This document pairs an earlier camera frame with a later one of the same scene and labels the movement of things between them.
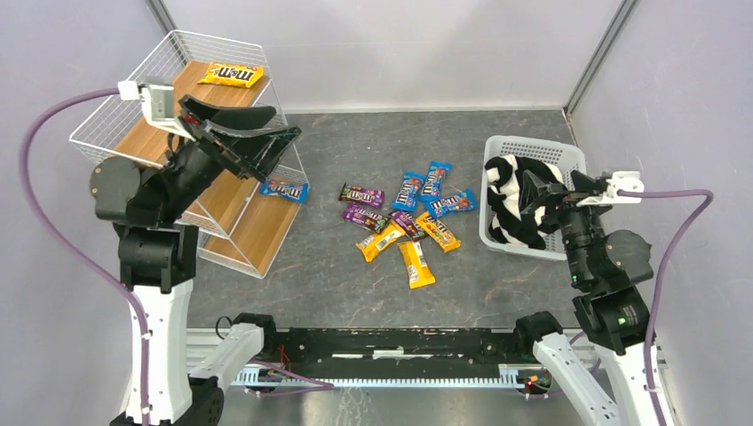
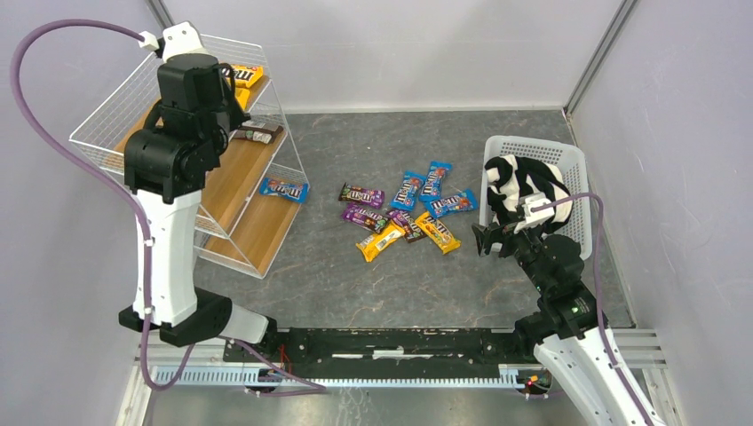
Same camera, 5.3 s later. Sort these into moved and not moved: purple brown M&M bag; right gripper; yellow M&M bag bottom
Moved: yellow M&M bag bottom; right gripper
Not moved: purple brown M&M bag
